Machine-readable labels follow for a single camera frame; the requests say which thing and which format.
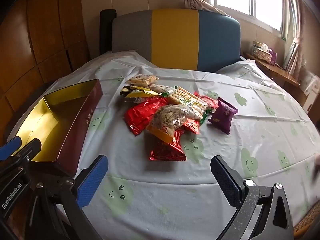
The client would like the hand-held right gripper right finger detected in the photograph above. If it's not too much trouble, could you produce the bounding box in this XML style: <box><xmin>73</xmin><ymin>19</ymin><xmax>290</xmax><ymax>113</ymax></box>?
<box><xmin>210</xmin><ymin>155</ymin><xmax>295</xmax><ymax>240</ymax></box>

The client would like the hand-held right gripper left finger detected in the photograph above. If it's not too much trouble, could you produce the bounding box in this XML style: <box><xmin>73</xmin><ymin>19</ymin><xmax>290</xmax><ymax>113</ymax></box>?
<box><xmin>25</xmin><ymin>154</ymin><xmax>109</xmax><ymax>240</ymax></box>

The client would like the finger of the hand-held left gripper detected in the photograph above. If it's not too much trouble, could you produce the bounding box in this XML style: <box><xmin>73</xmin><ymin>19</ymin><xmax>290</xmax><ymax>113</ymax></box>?
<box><xmin>0</xmin><ymin>137</ymin><xmax>42</xmax><ymax>173</ymax></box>

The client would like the maroon box with gold interior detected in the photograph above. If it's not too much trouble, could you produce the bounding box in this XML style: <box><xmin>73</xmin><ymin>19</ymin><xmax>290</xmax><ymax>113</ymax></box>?
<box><xmin>7</xmin><ymin>79</ymin><xmax>104</xmax><ymax>177</ymax></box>

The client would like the small red snack packet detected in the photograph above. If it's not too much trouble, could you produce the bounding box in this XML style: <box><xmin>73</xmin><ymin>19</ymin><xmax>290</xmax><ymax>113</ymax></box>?
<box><xmin>184</xmin><ymin>119</ymin><xmax>200</xmax><ymax>134</ymax></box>

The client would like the brown green snack packet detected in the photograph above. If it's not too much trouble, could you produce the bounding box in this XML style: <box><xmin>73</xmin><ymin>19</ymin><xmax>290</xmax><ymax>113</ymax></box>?
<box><xmin>199</xmin><ymin>110</ymin><xmax>213</xmax><ymax>125</ymax></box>

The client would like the purple snack packet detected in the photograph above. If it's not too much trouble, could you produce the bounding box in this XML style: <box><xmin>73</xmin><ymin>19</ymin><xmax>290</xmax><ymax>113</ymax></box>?
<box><xmin>208</xmin><ymin>97</ymin><xmax>238</xmax><ymax>135</ymax></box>

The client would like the clear bag of nuts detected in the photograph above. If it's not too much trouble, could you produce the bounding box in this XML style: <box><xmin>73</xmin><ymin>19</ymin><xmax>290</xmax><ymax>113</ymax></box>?
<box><xmin>146</xmin><ymin>104</ymin><xmax>203</xmax><ymax>144</ymax></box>

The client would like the yellow green cracker packet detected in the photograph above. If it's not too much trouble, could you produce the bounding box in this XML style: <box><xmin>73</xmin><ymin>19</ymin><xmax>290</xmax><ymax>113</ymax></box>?
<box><xmin>168</xmin><ymin>86</ymin><xmax>208</xmax><ymax>113</ymax></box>

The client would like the yellow black snack packet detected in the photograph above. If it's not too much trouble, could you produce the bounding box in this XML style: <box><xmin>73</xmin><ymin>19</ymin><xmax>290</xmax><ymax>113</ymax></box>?
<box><xmin>120</xmin><ymin>86</ymin><xmax>163</xmax><ymax>103</ymax></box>

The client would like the white sheet with green print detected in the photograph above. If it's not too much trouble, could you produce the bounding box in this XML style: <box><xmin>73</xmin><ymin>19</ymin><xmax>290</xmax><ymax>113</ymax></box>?
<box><xmin>5</xmin><ymin>50</ymin><xmax>320</xmax><ymax>240</ymax></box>

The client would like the red foil snack packet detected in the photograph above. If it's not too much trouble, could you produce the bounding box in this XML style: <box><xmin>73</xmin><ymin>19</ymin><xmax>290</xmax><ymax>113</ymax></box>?
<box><xmin>124</xmin><ymin>97</ymin><xmax>170</xmax><ymax>136</ymax></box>
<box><xmin>149</xmin><ymin>130</ymin><xmax>187</xmax><ymax>162</ymax></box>

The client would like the woven patterned cushion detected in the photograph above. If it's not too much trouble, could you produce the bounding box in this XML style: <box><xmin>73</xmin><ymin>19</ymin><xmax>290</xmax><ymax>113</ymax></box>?
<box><xmin>292</xmin><ymin>205</ymin><xmax>320</xmax><ymax>238</ymax></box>

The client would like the pale cracker packet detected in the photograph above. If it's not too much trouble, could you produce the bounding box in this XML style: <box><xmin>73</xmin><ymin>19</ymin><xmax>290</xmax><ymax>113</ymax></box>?
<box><xmin>125</xmin><ymin>74</ymin><xmax>159</xmax><ymax>85</ymax></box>

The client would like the wooden wardrobe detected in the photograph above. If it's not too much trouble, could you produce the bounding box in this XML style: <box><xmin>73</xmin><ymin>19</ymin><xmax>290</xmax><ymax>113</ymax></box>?
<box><xmin>0</xmin><ymin>0</ymin><xmax>90</xmax><ymax>110</ymax></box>

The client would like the wooden bedside table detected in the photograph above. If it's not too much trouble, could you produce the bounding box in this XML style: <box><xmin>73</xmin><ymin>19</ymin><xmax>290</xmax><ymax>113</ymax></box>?
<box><xmin>242</xmin><ymin>52</ymin><xmax>308</xmax><ymax>105</ymax></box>

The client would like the white printed bag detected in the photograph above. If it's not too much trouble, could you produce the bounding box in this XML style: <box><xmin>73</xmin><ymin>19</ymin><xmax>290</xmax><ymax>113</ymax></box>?
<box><xmin>299</xmin><ymin>67</ymin><xmax>320</xmax><ymax>115</ymax></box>

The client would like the patterned tissue box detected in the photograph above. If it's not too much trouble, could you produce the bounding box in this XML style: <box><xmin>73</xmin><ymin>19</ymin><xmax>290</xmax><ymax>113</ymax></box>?
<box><xmin>251</xmin><ymin>41</ymin><xmax>273</xmax><ymax>60</ymax></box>

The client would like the grey yellow blue headboard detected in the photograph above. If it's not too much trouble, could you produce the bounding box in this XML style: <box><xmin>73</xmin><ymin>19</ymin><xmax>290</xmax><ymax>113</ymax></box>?
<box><xmin>111</xmin><ymin>9</ymin><xmax>241</xmax><ymax>73</ymax></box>

